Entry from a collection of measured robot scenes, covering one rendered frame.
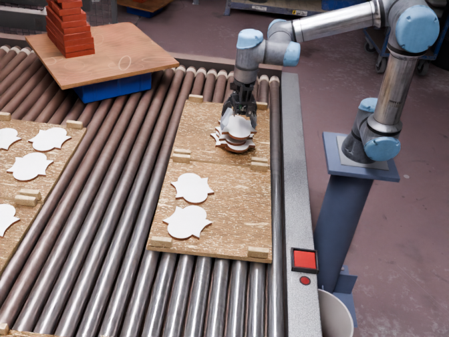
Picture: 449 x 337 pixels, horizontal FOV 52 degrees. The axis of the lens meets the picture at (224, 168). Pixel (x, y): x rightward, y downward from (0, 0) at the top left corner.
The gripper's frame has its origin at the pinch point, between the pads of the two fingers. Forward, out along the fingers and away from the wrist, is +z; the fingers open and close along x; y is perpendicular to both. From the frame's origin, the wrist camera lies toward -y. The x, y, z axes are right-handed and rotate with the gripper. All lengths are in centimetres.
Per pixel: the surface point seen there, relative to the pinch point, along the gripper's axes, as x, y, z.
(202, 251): -18, 48, 9
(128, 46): -37, -64, -1
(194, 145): -14.4, -2.2, 9.0
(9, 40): -93, -93, 9
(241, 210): -4.2, 33.2, 8.9
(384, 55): 197, -242, 82
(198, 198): -16.8, 27.7, 7.8
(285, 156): 18.6, 3.7, 11.0
